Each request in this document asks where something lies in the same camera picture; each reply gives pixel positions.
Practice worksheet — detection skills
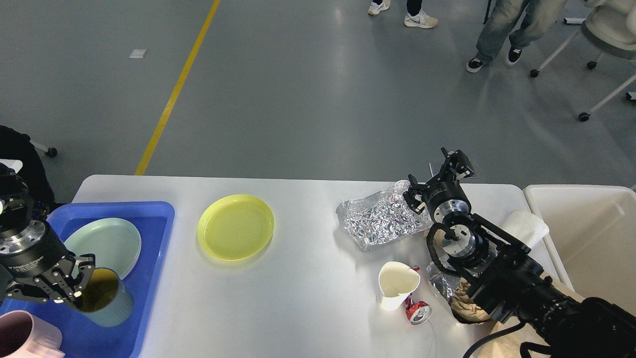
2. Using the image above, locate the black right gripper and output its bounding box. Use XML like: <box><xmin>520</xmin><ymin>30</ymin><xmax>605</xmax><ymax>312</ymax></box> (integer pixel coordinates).
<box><xmin>402</xmin><ymin>147</ymin><xmax>474</xmax><ymax>223</ymax></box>

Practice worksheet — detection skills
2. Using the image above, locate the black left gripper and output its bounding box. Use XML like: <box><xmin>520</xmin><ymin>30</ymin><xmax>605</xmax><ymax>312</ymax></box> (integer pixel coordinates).
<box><xmin>0</xmin><ymin>220</ymin><xmax>95</xmax><ymax>310</ymax></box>

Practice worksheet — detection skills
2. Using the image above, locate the grey-blue mug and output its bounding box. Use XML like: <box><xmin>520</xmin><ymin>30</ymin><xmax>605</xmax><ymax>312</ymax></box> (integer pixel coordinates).
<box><xmin>76</xmin><ymin>268</ymin><xmax>134</xmax><ymax>328</ymax></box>

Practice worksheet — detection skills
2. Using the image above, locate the pink mug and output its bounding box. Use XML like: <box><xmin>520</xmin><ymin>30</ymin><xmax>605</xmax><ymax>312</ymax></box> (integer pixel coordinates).
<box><xmin>0</xmin><ymin>310</ymin><xmax>66</xmax><ymax>358</ymax></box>

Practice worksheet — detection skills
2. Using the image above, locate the yellow plastic plate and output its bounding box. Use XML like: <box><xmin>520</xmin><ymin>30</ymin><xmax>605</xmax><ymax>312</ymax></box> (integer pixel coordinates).
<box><xmin>197</xmin><ymin>193</ymin><xmax>275</xmax><ymax>261</ymax></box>

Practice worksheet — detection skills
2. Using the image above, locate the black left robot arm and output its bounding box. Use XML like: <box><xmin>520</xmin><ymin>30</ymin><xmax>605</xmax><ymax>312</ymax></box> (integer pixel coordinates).
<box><xmin>0</xmin><ymin>165</ymin><xmax>95</xmax><ymax>310</ymax></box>

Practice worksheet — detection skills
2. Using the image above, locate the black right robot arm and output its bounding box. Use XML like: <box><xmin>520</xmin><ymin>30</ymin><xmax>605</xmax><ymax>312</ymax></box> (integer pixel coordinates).
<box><xmin>403</xmin><ymin>149</ymin><xmax>636</xmax><ymax>358</ymax></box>

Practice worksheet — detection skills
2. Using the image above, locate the large crumpled aluminium foil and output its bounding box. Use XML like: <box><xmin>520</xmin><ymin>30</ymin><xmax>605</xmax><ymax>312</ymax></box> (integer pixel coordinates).
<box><xmin>335</xmin><ymin>180</ymin><xmax>432</xmax><ymax>251</ymax></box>

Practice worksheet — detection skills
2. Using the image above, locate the blue plastic tray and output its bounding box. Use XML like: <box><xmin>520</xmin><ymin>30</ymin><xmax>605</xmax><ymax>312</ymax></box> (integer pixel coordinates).
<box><xmin>1</xmin><ymin>201</ymin><xmax>174</xmax><ymax>358</ymax></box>

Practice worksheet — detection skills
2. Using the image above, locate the pale green plate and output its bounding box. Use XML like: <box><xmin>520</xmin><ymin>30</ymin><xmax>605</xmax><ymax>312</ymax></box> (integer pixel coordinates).
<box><xmin>64</xmin><ymin>218</ymin><xmax>142</xmax><ymax>279</ymax></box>

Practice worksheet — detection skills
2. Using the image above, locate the white crumpled napkin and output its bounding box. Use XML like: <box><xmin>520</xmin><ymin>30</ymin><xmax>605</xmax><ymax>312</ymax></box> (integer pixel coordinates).
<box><xmin>501</xmin><ymin>210</ymin><xmax>550</xmax><ymax>249</ymax></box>

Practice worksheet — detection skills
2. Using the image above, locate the crushed white paper cup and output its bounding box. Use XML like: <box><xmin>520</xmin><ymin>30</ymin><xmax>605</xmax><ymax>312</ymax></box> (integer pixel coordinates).
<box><xmin>378</xmin><ymin>261</ymin><xmax>421</xmax><ymax>311</ymax></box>

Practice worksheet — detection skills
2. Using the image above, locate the white side table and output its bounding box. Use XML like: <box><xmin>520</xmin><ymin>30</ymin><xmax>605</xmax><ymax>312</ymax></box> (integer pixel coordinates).
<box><xmin>0</xmin><ymin>159</ymin><xmax>23</xmax><ymax>173</ymax></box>

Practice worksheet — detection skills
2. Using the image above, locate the crumpled brown paper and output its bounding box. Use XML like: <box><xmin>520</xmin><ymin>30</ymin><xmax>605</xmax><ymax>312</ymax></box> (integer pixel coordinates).
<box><xmin>448</xmin><ymin>278</ymin><xmax>492</xmax><ymax>324</ymax></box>

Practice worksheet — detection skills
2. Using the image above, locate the person in black clothes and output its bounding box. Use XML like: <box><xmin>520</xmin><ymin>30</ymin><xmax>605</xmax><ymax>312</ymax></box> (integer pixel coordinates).
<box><xmin>0</xmin><ymin>125</ymin><xmax>57</xmax><ymax>207</ymax></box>

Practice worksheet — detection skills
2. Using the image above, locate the crushed red soda can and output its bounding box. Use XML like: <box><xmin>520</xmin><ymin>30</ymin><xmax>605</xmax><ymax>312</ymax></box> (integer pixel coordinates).
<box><xmin>404</xmin><ymin>295</ymin><xmax>432</xmax><ymax>325</ymax></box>

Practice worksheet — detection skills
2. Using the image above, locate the person with white sneakers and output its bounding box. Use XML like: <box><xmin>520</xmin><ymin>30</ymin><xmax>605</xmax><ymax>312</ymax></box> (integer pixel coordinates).
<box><xmin>367</xmin><ymin>0</ymin><xmax>439</xmax><ymax>29</ymax></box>

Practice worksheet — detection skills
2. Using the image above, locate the white plastic bin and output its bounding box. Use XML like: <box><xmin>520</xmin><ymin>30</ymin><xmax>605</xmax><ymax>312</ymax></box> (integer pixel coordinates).
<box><xmin>523</xmin><ymin>185</ymin><xmax>636</xmax><ymax>314</ymax></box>

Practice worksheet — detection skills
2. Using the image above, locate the person in jeans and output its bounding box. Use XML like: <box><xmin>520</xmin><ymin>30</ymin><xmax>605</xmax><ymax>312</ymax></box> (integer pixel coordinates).
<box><xmin>466</xmin><ymin>0</ymin><xmax>566</xmax><ymax>73</ymax></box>

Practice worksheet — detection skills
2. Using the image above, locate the black stand leg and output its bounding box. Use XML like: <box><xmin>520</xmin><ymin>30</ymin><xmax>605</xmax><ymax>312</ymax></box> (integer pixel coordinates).
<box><xmin>483</xmin><ymin>0</ymin><xmax>493</xmax><ymax>24</ymax></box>

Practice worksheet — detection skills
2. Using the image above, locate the white rolling chair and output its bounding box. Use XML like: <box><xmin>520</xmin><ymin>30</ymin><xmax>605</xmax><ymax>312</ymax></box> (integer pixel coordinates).
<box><xmin>529</xmin><ymin>0</ymin><xmax>636</xmax><ymax>123</ymax></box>

